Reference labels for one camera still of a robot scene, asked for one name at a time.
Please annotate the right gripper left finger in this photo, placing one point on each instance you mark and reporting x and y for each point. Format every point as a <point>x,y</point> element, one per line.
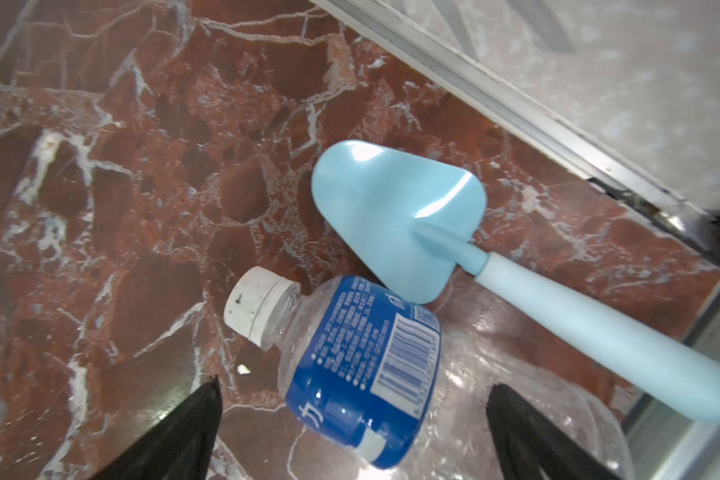
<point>180,446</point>

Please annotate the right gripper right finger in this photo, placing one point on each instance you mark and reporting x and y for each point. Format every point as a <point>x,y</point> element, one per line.
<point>530,446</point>

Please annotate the blue label bottle edge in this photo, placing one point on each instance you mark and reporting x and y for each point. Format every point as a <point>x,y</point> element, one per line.
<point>381,376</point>

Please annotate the teal tube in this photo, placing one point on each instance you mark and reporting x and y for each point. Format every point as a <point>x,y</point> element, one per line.
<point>410,220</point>

